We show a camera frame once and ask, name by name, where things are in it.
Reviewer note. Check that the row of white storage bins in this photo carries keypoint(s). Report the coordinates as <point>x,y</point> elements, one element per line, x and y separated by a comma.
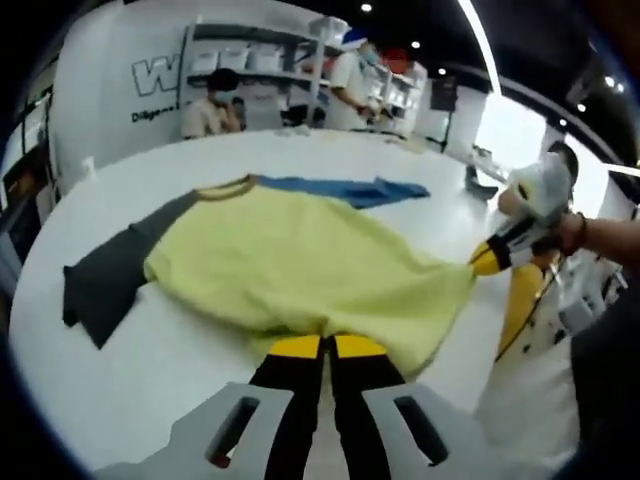
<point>262,60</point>

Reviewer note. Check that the black stand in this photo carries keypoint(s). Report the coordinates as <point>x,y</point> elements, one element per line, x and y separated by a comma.
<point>472,180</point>

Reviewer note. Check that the white crumpled table item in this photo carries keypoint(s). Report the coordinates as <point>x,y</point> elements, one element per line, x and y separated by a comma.
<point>300,132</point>

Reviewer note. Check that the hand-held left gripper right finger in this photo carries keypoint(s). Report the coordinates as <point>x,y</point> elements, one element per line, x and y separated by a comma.
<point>365,400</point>

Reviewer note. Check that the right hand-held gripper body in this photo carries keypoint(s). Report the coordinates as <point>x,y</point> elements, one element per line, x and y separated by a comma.
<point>545,190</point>

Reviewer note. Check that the ceiling light strip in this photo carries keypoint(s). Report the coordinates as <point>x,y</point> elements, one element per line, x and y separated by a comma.
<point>482,42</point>

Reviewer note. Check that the light grey monitor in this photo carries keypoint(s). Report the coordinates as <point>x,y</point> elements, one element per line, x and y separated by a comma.
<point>265,114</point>

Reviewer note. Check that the grey metal shelf rack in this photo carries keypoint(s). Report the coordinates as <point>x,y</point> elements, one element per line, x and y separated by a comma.
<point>314,75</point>

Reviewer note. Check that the black framed glass partition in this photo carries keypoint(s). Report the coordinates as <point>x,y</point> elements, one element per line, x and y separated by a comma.
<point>30,125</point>

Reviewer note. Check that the yellow blue grey garment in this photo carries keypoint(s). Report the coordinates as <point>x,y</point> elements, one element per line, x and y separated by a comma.
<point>300,260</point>

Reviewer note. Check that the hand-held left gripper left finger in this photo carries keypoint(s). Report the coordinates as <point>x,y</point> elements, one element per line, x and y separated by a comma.
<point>295,400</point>

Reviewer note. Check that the person's right hand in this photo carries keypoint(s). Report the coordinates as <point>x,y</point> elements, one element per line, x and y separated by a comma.
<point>569,235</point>

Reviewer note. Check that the dark sign on stand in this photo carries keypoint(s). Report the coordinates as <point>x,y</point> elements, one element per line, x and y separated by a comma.
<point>444,92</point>

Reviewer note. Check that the person's dark clothing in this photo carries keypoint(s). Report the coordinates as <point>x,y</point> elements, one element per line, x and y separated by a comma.
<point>605,360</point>

